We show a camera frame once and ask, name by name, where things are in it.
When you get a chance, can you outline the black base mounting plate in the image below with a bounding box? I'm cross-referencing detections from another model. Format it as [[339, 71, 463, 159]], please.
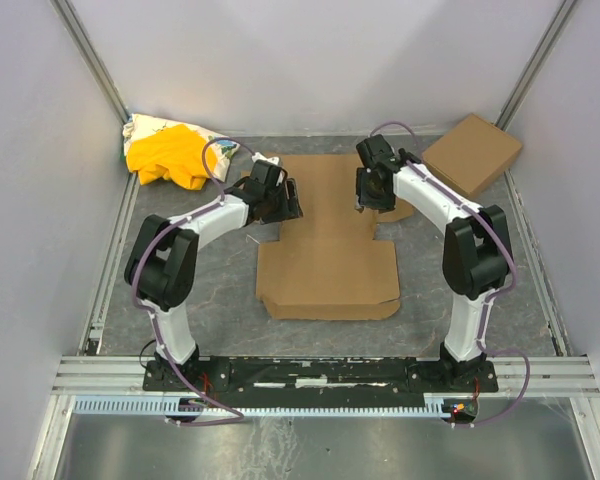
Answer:
[[142, 355, 499, 407]]

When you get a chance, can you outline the aluminium corner post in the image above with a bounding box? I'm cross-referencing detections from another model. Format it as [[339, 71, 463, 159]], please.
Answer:
[[495, 0, 580, 131], [50, 0, 130, 124]]

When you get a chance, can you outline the right aluminium corner post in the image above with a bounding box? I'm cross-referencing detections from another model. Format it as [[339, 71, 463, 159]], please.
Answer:
[[495, 0, 580, 131]]

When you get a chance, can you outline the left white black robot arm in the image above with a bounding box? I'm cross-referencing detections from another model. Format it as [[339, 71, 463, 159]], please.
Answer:
[[124, 154, 302, 365]]

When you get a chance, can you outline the closed brown cardboard box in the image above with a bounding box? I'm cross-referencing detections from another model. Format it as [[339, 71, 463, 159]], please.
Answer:
[[424, 114, 523, 200]]

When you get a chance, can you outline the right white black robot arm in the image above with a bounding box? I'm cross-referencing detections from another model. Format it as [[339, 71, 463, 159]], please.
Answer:
[[356, 135, 517, 369]]

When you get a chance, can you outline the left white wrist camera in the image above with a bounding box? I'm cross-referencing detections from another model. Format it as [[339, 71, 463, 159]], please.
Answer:
[[251, 152, 281, 166]]

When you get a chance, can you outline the light blue cable duct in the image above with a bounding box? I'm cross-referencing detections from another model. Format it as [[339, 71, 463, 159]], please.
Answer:
[[73, 395, 479, 422]]

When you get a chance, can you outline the white patterned cloth bag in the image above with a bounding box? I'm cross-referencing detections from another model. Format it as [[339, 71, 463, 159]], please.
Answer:
[[122, 114, 239, 181]]

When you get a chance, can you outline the aluminium frame rail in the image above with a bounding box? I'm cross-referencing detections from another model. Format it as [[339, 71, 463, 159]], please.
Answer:
[[52, 356, 600, 398]]

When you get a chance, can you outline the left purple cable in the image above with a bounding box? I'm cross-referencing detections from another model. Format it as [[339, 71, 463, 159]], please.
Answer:
[[132, 137, 261, 429]]

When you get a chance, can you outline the yellow cloth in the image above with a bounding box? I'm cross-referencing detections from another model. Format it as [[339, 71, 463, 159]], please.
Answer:
[[126, 124, 218, 190]]

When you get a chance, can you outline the left aluminium corner post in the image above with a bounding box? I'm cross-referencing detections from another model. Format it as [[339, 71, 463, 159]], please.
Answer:
[[50, 0, 130, 124]]

